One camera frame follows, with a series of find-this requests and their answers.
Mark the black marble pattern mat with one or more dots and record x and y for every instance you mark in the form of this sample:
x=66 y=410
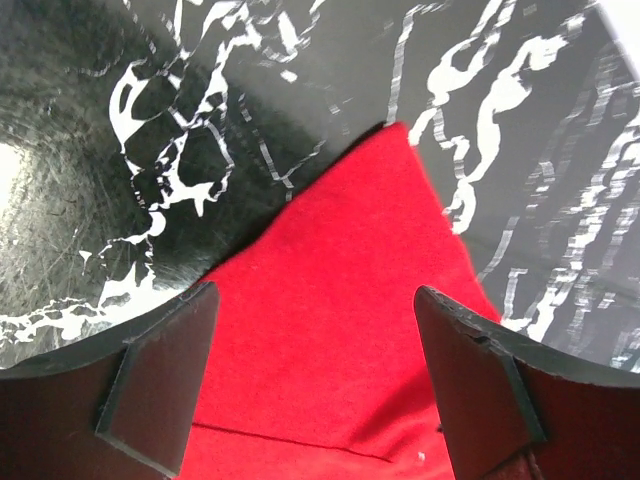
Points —
x=143 y=142

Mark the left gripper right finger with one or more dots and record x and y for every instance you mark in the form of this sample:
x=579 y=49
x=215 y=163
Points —
x=513 y=408

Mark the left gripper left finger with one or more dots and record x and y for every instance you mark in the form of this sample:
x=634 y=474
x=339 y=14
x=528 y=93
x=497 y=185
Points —
x=115 y=405

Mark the red t-shirt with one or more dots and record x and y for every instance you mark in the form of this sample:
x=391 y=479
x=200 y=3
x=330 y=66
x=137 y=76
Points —
x=317 y=369

